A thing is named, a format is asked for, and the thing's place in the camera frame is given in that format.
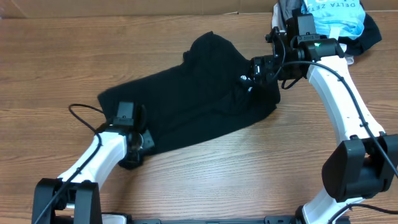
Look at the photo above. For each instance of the black t-shirt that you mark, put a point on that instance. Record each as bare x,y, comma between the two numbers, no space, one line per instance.
207,96

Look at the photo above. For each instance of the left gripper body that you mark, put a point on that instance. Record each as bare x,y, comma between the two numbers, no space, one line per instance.
144,139

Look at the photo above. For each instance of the grey folded garment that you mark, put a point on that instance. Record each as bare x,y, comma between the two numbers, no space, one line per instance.
285,8

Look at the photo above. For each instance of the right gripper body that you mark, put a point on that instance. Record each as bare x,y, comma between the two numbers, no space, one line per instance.
273,69

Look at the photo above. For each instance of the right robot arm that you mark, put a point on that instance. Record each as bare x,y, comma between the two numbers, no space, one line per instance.
364,162

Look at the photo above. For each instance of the black folded garment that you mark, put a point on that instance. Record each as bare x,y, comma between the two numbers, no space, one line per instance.
369,37

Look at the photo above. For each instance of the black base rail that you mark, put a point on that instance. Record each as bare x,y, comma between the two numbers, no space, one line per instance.
211,221

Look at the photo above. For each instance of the light blue folded shirt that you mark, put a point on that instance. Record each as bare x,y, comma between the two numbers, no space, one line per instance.
347,15

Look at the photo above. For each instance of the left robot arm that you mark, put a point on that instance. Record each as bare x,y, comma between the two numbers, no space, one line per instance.
74,196

